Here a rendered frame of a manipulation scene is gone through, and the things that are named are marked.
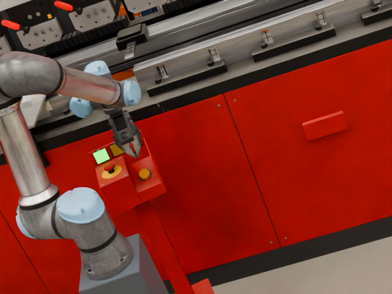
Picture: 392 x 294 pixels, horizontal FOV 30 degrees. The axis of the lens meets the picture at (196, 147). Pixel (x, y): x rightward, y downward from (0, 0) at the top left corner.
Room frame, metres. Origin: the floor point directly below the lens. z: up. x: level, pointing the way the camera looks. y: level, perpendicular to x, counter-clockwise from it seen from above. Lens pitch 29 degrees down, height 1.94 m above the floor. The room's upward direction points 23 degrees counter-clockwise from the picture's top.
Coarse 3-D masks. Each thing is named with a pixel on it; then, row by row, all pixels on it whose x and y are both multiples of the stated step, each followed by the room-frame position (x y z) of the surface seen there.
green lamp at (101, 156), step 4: (104, 148) 2.28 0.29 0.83; (96, 152) 2.28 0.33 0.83; (100, 152) 2.28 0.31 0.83; (104, 152) 2.28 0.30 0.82; (96, 156) 2.28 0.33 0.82; (100, 156) 2.28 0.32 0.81; (104, 156) 2.28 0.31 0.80; (108, 156) 2.28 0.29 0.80; (96, 160) 2.28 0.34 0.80; (100, 160) 2.28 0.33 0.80; (104, 160) 2.28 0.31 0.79
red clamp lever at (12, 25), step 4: (4, 20) 2.52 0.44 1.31; (8, 20) 2.53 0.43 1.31; (4, 24) 2.51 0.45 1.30; (8, 24) 2.51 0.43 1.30; (12, 24) 2.51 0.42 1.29; (16, 24) 2.51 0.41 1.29; (12, 28) 2.51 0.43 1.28; (16, 28) 2.51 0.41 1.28; (20, 28) 2.51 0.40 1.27; (24, 28) 2.51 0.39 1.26; (28, 28) 2.51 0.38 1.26; (24, 32) 2.50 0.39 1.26; (28, 32) 2.50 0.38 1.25
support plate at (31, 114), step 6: (36, 96) 2.56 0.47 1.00; (42, 96) 2.54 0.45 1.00; (36, 102) 2.51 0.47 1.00; (42, 102) 2.49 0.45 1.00; (24, 108) 2.49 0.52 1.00; (30, 108) 2.47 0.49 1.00; (36, 108) 2.45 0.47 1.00; (24, 114) 2.44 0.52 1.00; (30, 114) 2.42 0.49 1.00; (36, 114) 2.40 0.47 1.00; (30, 120) 2.37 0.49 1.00; (36, 120) 2.36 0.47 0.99; (30, 126) 2.32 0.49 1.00
